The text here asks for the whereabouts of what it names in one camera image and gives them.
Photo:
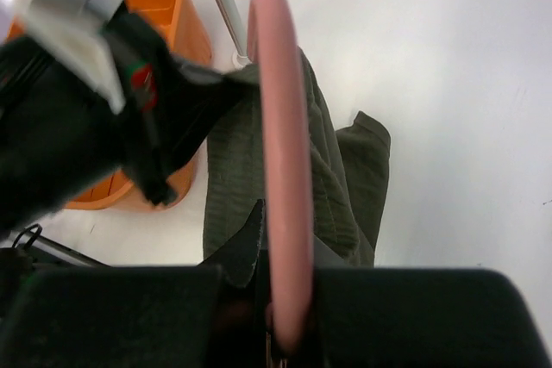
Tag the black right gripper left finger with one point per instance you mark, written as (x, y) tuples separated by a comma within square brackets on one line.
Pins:
[(238, 256)]

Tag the dark green shorts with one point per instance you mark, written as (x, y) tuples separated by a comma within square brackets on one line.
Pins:
[(318, 182)]

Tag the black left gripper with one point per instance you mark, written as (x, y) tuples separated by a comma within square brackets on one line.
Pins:
[(58, 137)]

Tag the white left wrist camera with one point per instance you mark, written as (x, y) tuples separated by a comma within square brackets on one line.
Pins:
[(71, 31)]

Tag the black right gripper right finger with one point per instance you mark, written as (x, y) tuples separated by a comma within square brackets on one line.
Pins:
[(325, 257)]

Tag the orange plastic basket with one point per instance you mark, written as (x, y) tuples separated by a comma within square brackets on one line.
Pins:
[(178, 24)]

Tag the metal clothes rack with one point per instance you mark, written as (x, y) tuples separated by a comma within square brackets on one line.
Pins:
[(268, 40)]

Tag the pink wire hanger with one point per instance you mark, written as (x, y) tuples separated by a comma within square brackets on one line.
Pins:
[(288, 188)]

